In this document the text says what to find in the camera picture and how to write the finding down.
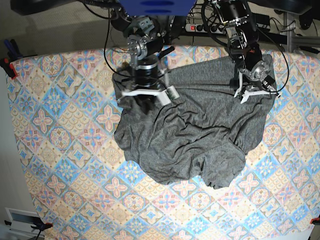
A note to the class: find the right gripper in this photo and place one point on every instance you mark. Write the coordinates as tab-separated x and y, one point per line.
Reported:
164	94

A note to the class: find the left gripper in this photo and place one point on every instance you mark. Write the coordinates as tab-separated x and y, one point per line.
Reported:
244	92

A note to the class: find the grey t-shirt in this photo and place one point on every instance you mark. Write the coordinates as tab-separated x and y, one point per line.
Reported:
205	132

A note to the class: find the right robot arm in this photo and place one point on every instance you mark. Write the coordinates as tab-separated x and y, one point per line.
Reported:
146	36

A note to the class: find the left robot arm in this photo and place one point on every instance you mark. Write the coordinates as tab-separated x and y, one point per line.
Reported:
251	72

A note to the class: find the patterned tablecloth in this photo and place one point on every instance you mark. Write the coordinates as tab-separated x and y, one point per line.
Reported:
64	114

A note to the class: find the red clamp lower right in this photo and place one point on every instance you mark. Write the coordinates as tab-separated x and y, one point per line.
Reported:
315	221

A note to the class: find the red black clamp upper left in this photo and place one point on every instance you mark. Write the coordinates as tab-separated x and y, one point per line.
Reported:
8	68

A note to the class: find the red black clamp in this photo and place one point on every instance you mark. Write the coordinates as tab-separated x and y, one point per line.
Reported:
8	68
37	226

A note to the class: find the red black clamp lower left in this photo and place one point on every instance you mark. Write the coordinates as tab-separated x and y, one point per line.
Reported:
37	226

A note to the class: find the aluminium frame post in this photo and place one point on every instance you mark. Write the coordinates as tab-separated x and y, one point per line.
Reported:
294	41

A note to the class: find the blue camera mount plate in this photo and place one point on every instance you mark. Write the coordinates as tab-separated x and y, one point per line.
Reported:
157	7

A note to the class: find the white wall vent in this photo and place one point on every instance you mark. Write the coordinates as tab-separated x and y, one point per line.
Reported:
22	218

